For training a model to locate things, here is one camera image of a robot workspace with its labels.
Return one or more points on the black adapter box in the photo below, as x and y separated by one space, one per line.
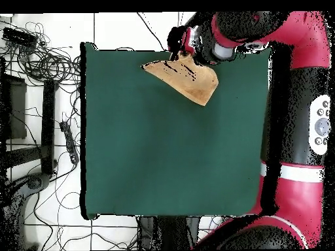
18 36

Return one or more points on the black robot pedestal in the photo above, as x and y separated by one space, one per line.
167 232

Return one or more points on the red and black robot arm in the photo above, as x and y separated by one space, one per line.
301 198

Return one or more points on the dark flat panel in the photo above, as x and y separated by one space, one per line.
15 109

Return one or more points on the black upright post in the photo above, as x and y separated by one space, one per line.
48 125

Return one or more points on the dark curved stand base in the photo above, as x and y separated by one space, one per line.
34 181

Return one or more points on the black horizontal beam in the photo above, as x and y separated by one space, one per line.
23 157

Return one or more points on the black power strip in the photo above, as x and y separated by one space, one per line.
69 141

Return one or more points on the tan terry towel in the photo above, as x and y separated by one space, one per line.
193 78

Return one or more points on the dark green table cloth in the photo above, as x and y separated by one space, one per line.
157 157

